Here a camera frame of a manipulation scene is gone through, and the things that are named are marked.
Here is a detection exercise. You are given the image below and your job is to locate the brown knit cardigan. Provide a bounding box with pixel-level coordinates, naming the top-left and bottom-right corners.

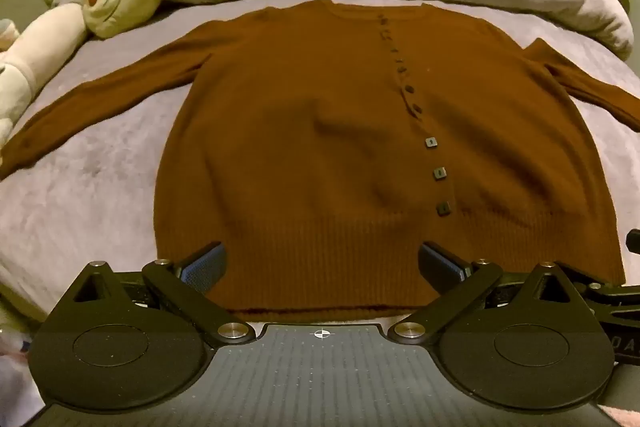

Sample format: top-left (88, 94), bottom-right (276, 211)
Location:
top-left (0, 0), bottom-right (640, 323)

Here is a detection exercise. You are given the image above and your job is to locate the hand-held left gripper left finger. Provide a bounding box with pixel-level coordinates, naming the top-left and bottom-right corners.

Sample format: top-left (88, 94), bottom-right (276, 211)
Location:
top-left (50, 241), bottom-right (256, 345)

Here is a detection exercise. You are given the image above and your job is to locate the pink patterned cloth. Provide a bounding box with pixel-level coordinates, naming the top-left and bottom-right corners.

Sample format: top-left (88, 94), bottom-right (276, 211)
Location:
top-left (0, 297), bottom-right (47, 414)

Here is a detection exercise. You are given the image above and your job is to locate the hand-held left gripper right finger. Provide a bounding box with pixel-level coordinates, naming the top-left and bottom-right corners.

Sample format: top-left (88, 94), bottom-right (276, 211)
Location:
top-left (387, 240), bottom-right (596, 345)

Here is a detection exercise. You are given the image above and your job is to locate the grey bed sheet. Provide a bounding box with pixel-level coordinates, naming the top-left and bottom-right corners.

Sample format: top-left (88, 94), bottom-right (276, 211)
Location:
top-left (0, 0), bottom-right (640, 343)

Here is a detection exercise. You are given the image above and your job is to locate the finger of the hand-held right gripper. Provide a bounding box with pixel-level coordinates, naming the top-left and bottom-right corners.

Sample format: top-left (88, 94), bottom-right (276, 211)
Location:
top-left (557, 261), bottom-right (640, 297)

